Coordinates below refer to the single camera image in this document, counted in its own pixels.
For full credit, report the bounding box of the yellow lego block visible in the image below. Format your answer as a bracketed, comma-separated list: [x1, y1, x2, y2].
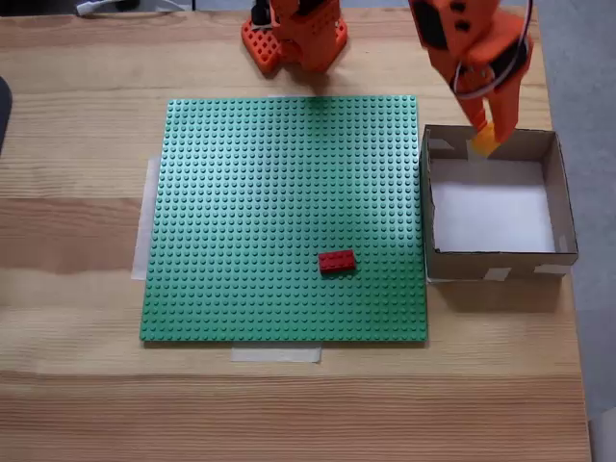
[470, 122, 502, 160]

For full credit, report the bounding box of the open cardboard box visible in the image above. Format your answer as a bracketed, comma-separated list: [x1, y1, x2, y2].
[419, 123, 580, 287]

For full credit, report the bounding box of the red lego block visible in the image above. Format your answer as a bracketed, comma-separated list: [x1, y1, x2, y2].
[317, 248, 358, 277]

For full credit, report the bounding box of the green lego baseplate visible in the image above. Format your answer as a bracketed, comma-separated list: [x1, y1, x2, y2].
[139, 94, 430, 346]

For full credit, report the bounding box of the white paper sheet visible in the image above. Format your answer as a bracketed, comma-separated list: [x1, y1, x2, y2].
[429, 160, 557, 254]

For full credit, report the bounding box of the translucent masking tape strip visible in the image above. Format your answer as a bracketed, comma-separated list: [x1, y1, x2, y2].
[229, 344, 322, 365]
[131, 155, 165, 282]

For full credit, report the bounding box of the black rounded object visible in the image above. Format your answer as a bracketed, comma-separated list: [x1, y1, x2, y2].
[0, 75, 14, 158]

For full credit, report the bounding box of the servo cable on gripper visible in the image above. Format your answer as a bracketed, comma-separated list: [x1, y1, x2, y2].
[449, 0, 536, 100]

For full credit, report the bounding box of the white cable plug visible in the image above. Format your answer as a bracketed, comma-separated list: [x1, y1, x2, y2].
[74, 0, 141, 16]

